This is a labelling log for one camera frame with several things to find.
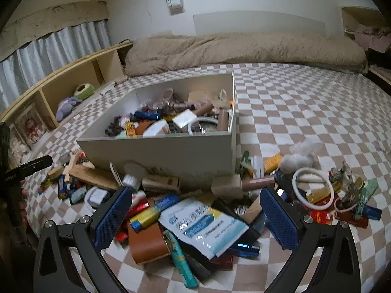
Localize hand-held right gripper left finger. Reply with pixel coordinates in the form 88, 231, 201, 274
32, 186, 133, 293

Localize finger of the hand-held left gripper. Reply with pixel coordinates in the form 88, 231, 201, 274
4, 156, 53, 180

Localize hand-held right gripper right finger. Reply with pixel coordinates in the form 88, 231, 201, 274
260, 187, 361, 293

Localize white cardboard box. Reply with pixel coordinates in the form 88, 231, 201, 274
76, 73, 239, 187

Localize blue white mask packet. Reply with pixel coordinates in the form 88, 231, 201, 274
159, 198, 249, 258

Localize teal patterned lighter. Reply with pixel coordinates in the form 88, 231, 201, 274
163, 230, 199, 287

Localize person's left hand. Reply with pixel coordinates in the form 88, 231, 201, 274
18, 186, 28, 220

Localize white seashell ornament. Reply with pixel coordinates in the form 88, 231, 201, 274
8, 137, 33, 165

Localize white plug charger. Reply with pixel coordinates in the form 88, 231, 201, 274
84, 188, 112, 209

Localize yellow blue lighter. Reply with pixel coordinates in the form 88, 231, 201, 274
130, 203, 161, 232

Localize doll in clear case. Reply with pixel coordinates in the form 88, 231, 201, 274
9, 103, 48, 151

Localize flat wooden stick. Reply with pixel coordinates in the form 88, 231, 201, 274
64, 154, 95, 174

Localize light blue lighter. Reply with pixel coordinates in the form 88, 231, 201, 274
70, 188, 87, 205

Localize pink brown tube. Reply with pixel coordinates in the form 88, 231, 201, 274
241, 177, 275, 191

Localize brown leather case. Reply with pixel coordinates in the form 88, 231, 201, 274
127, 223, 170, 264

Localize red packet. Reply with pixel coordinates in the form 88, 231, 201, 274
310, 209, 335, 225

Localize blue metallic lighter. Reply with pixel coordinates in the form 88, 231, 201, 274
230, 242, 260, 257

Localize carved wooden board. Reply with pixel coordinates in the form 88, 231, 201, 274
69, 165, 119, 190

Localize black flat case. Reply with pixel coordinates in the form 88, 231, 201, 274
211, 198, 260, 240

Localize orange tube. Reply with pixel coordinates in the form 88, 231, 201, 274
263, 154, 283, 173

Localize small wooden block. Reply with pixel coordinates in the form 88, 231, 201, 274
142, 175, 181, 191

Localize purple plush toy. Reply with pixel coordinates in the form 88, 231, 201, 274
55, 97, 82, 122

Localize white cotton ball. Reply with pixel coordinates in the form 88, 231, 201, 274
279, 140, 324, 171

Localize green clip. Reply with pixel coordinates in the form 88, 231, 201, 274
238, 151, 254, 179

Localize dark crocheted yarn piece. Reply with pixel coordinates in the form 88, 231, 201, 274
105, 114, 130, 136

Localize green avocado plush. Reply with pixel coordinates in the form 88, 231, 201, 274
73, 83, 94, 100

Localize brown leather patch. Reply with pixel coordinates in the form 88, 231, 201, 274
136, 121, 155, 135

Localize pale grey curtain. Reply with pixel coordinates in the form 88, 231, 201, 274
0, 19, 112, 107

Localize brown cardboard tube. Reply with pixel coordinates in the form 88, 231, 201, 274
218, 110, 231, 132

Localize white charger cube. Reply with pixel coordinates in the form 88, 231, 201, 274
173, 111, 197, 129

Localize wooden bedside shelf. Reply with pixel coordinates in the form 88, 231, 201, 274
0, 41, 133, 159

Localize checkered bed sheet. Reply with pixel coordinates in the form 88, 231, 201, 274
23, 63, 391, 293

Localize pink scissors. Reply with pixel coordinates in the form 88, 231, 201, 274
159, 88, 176, 104

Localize beige printed curtain valance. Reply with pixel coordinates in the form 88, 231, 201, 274
0, 1, 110, 62

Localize beige quilt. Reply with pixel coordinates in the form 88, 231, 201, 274
125, 32, 369, 77

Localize grey headboard panel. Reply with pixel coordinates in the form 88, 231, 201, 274
193, 9, 327, 37

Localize pink clothes pile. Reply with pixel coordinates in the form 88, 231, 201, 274
354, 24, 391, 54

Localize cream built-in closet shelf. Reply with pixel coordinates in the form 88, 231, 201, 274
340, 5, 391, 86

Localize white plastic ring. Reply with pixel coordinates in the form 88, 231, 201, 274
292, 167, 335, 211

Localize metal keychain cluster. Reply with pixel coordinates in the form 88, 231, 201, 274
328, 162, 365, 211

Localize white coiled cable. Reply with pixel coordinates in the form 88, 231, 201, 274
188, 116, 220, 135

